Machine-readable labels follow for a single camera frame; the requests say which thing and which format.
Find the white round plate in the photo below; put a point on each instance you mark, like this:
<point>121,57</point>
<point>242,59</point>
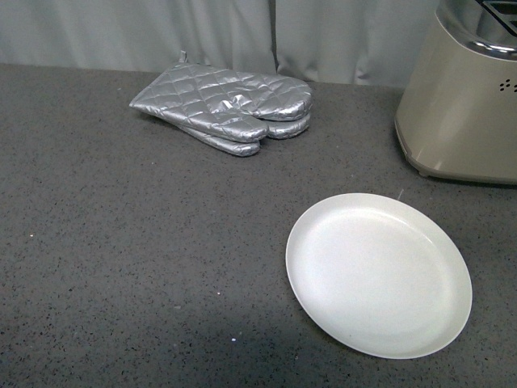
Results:
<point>379,276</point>

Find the beige metal toaster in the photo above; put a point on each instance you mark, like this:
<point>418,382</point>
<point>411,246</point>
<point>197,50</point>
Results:
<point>457,116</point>

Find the lower silver quilted oven mitt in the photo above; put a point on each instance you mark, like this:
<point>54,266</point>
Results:
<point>278,130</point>

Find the silver quilted oven mitt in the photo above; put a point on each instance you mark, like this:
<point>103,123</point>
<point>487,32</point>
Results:
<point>278,130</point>
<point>234,105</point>

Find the upper silver quilted oven mitt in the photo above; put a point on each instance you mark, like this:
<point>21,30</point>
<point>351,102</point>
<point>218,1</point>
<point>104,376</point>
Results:
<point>234,105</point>

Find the right grey curtain panel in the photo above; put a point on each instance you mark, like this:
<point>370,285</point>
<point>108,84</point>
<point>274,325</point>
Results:
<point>354,42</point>

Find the grey curtain panel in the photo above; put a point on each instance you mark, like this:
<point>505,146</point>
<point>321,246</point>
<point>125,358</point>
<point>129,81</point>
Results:
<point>354,42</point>
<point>138,35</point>

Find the left grey curtain panel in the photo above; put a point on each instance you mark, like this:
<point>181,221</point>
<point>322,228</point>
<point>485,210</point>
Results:
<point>138,35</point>

